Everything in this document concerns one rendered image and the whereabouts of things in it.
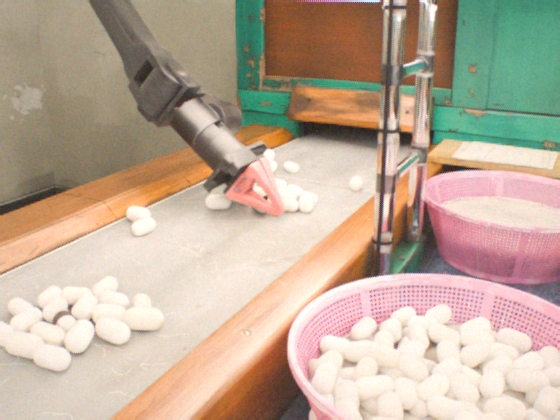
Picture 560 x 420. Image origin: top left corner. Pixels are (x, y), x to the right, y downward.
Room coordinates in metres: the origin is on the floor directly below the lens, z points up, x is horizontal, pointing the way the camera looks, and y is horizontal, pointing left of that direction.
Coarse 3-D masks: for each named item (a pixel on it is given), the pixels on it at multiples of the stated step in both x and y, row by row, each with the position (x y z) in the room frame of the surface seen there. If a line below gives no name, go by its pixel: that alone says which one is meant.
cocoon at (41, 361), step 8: (40, 352) 0.41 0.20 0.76; (48, 352) 0.41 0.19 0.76; (56, 352) 0.41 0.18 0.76; (64, 352) 0.41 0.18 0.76; (40, 360) 0.41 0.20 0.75; (48, 360) 0.41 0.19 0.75; (56, 360) 0.41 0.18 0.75; (64, 360) 0.41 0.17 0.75; (48, 368) 0.41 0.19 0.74; (56, 368) 0.41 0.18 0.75; (64, 368) 0.41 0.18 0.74
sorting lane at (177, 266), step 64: (192, 192) 0.90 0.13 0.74; (320, 192) 0.90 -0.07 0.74; (64, 256) 0.65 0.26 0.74; (128, 256) 0.65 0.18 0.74; (192, 256) 0.65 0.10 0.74; (256, 256) 0.65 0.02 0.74; (0, 320) 0.49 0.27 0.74; (192, 320) 0.50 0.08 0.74; (0, 384) 0.39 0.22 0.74; (64, 384) 0.39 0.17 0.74; (128, 384) 0.40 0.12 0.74
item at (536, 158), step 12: (468, 144) 1.08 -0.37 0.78; (480, 144) 1.08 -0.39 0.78; (492, 144) 1.08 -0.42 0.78; (456, 156) 0.99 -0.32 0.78; (468, 156) 0.99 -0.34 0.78; (480, 156) 0.99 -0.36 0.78; (492, 156) 0.99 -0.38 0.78; (504, 156) 0.99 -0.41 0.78; (516, 156) 0.99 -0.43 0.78; (528, 156) 0.99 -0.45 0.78; (540, 156) 0.99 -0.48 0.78; (552, 156) 1.00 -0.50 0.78; (552, 168) 0.92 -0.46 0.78
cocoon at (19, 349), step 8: (8, 336) 0.43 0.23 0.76; (16, 336) 0.43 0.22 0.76; (24, 336) 0.43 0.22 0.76; (32, 336) 0.43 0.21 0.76; (8, 344) 0.43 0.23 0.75; (16, 344) 0.43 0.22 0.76; (24, 344) 0.42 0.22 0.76; (32, 344) 0.42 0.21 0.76; (40, 344) 0.43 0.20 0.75; (16, 352) 0.42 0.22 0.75; (24, 352) 0.42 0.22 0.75; (32, 352) 0.42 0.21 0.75
